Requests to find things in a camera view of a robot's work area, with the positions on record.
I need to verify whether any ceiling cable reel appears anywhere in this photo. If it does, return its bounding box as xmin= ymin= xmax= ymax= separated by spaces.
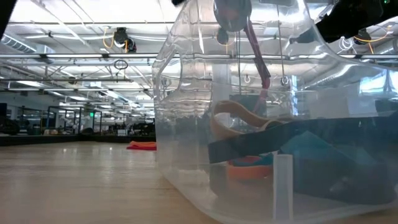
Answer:
xmin=215 ymin=27 xmax=230 ymax=45
xmin=113 ymin=27 xmax=138 ymax=54
xmin=354 ymin=28 xmax=373 ymax=45

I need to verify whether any teal rubber band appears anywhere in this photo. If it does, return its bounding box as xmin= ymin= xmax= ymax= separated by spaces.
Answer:
xmin=278 ymin=129 xmax=379 ymax=169

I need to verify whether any orange rubber band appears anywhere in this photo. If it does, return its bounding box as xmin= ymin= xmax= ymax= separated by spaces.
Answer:
xmin=226 ymin=164 xmax=274 ymax=182

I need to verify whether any clear plastic bin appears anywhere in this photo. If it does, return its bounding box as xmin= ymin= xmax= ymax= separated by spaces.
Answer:
xmin=151 ymin=0 xmax=398 ymax=224

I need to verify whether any tan rubber band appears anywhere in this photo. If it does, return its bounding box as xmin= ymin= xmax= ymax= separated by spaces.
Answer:
xmin=210 ymin=100 xmax=295 ymax=141

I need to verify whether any red desk lamp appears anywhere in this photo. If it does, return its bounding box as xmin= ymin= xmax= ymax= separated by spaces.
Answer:
xmin=213 ymin=0 xmax=272 ymax=114

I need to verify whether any black rubber band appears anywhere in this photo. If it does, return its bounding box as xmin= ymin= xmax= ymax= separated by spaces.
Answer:
xmin=207 ymin=116 xmax=398 ymax=165

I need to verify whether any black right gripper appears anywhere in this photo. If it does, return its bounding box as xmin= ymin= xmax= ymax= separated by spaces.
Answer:
xmin=289 ymin=0 xmax=383 ymax=44

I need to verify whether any thin red rubber band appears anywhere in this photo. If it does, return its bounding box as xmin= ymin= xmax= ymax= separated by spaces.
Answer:
xmin=126 ymin=140 xmax=157 ymax=152

